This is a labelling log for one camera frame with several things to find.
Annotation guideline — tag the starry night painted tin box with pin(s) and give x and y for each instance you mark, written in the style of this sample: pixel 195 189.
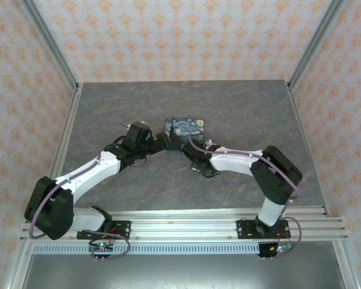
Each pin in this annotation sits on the starry night painted tin box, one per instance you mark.
pixel 186 126

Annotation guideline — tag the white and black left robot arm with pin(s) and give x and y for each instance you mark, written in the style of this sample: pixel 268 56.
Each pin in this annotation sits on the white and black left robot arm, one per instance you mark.
pixel 90 168

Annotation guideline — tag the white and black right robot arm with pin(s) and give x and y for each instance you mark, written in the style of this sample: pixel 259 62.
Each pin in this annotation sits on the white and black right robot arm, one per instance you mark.
pixel 234 164

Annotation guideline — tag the left circuit board with LEDs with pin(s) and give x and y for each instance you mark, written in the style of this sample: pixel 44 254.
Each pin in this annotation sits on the left circuit board with LEDs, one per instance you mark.
pixel 101 247

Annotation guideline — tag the circuit board with leds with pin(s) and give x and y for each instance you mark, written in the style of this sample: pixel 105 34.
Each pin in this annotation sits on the circuit board with leds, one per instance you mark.
pixel 276 249
pixel 101 247

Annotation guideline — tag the grey metal panel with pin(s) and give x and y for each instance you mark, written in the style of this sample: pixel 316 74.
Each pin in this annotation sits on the grey metal panel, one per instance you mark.
pixel 183 271

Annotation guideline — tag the right circuit board with LEDs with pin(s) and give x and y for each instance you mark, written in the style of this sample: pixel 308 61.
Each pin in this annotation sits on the right circuit board with LEDs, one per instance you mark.
pixel 276 249

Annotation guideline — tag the narrow aluminium cross rail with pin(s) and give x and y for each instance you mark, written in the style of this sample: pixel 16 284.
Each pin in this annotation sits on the narrow aluminium cross rail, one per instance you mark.
pixel 183 212

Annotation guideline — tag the aluminium table side rail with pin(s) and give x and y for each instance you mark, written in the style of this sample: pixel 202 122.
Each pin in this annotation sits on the aluminium table side rail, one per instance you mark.
pixel 304 135
pixel 63 141

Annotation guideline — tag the wide aluminium cross rail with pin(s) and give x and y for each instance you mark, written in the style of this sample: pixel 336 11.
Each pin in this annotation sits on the wide aluminium cross rail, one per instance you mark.
pixel 183 230

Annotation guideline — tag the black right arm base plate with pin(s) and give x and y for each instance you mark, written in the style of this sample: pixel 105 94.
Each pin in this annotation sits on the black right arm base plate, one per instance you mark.
pixel 243 228

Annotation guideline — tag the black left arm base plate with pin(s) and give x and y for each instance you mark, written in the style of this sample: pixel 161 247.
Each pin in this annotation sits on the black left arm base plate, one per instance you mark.
pixel 123 225

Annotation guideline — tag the aluminium frame post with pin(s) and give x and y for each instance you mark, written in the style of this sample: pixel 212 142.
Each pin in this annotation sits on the aluminium frame post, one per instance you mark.
pixel 50 42
pixel 315 42

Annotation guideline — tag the aluminium frame leg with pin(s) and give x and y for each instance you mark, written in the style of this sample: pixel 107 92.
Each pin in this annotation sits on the aluminium frame leg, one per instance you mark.
pixel 344 265
pixel 19 268

